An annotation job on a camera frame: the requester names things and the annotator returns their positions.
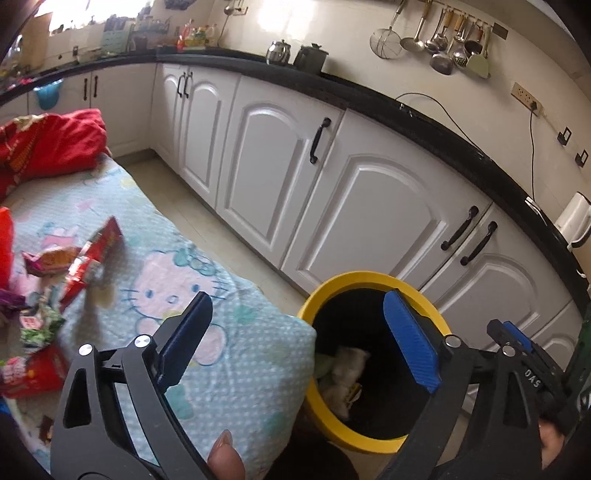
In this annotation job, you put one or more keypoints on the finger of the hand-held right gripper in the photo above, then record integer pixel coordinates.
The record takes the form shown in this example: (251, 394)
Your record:
(512, 331)

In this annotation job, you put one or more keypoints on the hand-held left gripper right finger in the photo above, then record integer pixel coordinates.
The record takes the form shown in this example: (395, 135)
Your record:
(411, 341)

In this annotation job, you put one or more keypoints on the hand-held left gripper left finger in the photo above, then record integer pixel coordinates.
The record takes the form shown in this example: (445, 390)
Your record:
(182, 344)

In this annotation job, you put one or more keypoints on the yellow trash bin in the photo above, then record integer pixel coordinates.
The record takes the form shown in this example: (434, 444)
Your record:
(351, 279)

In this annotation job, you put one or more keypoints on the red chocolate bar wrapper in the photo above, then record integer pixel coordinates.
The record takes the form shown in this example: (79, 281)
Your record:
(104, 237)

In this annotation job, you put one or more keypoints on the person's right hand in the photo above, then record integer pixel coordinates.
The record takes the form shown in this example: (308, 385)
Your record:
(551, 443)

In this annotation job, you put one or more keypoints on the person's left hand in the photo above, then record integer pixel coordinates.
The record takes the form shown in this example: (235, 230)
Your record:
(226, 459)

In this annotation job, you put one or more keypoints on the white cabinet door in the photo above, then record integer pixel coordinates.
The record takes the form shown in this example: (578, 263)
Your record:
(74, 99)
(205, 138)
(508, 286)
(168, 120)
(124, 106)
(268, 175)
(561, 332)
(369, 217)

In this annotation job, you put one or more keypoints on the cartoon cat printed blanket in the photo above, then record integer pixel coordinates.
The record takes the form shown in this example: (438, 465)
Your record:
(231, 369)

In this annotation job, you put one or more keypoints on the white crumpled wrapper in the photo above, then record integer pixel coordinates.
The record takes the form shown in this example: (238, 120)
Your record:
(346, 369)

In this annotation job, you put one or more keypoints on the white electric kettle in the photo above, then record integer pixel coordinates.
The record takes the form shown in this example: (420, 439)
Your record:
(575, 219)

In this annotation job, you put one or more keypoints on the white power adapter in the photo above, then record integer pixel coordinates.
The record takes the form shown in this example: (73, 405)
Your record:
(531, 201)

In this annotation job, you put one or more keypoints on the green white wrapper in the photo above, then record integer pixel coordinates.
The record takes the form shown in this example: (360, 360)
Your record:
(41, 325)

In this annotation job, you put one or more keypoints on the red snack packet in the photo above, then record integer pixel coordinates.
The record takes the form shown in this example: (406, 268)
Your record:
(32, 374)

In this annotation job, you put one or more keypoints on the pink orange snack packet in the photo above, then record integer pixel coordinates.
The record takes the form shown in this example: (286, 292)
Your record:
(51, 261)

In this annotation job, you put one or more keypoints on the small dark brown wrapper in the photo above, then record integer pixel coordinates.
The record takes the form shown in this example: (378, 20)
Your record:
(46, 429)

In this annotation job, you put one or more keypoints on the purple wrapper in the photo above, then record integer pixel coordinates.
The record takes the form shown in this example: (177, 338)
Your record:
(11, 301)

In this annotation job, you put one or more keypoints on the red plastic packet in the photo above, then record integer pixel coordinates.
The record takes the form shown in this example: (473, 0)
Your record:
(4, 244)

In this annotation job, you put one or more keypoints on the red quilt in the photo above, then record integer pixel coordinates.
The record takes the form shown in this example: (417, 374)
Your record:
(51, 143)

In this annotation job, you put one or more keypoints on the black kitchen countertop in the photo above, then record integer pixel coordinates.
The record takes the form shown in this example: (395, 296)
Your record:
(360, 94)

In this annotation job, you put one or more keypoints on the pale green spatula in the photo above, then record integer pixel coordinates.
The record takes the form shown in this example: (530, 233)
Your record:
(479, 65)

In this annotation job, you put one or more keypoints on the large steel ladle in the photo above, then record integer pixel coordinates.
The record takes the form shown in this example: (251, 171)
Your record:
(441, 63)

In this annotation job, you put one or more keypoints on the slotted steel spoon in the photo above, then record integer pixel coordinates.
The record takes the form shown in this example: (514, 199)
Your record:
(460, 58)

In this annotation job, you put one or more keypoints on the blue bowl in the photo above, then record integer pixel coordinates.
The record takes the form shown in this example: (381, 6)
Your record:
(48, 94)

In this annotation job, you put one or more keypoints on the dark ladle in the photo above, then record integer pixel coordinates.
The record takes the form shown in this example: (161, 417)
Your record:
(473, 46)

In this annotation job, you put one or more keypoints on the dark green pot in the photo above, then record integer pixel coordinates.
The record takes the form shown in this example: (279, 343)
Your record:
(310, 57)

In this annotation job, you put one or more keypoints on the steel teapot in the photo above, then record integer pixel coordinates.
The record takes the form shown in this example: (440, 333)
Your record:
(279, 51)

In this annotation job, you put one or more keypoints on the cluster of condiment bottles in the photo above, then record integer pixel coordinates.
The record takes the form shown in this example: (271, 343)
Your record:
(196, 36)

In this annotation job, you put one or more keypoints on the teal utensil holder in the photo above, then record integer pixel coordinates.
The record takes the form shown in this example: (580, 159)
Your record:
(115, 39)

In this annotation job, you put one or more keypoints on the brown cardboard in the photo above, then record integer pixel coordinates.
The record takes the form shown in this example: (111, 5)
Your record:
(34, 34)

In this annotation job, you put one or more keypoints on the black wall hook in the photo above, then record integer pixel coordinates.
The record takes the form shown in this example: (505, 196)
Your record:
(582, 158)
(564, 136)

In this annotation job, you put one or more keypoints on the beige wall socket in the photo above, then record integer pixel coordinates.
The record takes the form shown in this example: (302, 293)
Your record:
(524, 93)

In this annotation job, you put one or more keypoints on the round wall fan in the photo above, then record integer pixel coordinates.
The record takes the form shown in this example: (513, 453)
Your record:
(178, 3)

